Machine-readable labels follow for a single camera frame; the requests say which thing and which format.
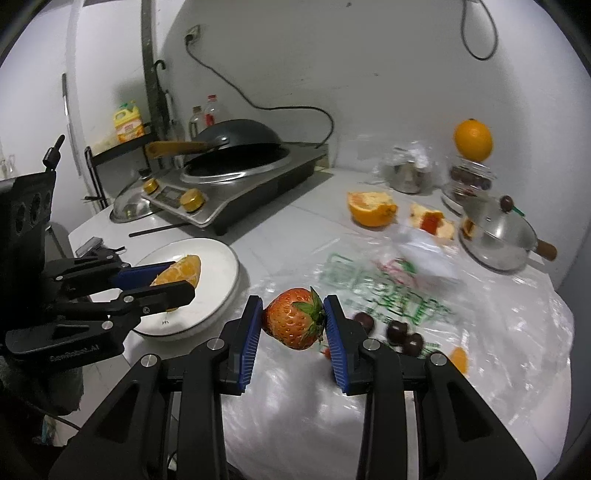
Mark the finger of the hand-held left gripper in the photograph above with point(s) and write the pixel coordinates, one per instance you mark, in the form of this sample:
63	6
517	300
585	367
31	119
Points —
157	297
138	276

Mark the black metal rack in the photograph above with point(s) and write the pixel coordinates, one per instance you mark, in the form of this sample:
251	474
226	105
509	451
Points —
94	159

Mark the silver induction cooker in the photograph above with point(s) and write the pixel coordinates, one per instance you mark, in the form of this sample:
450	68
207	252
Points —
249	184

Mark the dark metal pole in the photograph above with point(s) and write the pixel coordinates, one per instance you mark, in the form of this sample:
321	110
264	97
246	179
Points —
150	69

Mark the peeled orange segment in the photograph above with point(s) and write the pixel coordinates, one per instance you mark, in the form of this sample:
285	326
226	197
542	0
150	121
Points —
182	272

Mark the dark cloth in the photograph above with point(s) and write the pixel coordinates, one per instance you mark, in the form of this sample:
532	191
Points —
41	387

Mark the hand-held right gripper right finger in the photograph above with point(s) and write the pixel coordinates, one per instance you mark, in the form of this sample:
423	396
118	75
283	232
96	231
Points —
336	350

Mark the white plate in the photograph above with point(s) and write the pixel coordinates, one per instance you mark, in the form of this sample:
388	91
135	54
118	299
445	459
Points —
217	281

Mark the black chopstick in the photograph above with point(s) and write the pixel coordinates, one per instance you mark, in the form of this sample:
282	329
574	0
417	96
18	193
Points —
157	229

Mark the half orange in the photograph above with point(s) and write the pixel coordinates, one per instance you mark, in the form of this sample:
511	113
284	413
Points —
369	210

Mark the red strawberry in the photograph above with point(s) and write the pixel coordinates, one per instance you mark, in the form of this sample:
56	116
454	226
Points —
288	318

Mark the steel cup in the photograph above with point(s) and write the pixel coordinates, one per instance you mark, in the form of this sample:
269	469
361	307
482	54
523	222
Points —
406	177

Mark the dark red cherry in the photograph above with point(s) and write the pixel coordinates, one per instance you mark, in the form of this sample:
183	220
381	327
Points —
413	345
364	322
397	331

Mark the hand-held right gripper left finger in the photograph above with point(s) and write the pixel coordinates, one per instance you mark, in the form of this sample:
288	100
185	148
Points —
247	350

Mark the orange peel piece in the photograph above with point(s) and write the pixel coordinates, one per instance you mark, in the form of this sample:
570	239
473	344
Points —
431	221

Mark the green printed plastic bag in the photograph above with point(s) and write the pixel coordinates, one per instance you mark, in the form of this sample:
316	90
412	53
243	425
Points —
406	304

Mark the wall socket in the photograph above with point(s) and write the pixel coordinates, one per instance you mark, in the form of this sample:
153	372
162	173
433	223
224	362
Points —
192	34

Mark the steel pot with lid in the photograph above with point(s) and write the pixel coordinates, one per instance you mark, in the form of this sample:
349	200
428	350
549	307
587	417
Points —
498	235

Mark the clear bottle with red cap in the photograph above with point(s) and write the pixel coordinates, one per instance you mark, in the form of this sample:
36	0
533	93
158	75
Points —
212	110

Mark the small orange piece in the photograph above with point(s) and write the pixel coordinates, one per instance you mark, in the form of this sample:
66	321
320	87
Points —
458	360

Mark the small clear bottle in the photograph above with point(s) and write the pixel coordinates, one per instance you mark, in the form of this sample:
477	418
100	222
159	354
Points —
197	122

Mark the whole orange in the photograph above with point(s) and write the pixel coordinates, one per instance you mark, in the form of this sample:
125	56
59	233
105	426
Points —
473	138

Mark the yellow oil bottle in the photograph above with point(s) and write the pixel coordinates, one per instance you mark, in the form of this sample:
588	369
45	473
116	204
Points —
128	122

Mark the glass pot lid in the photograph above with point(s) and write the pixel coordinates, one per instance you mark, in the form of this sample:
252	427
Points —
129	205

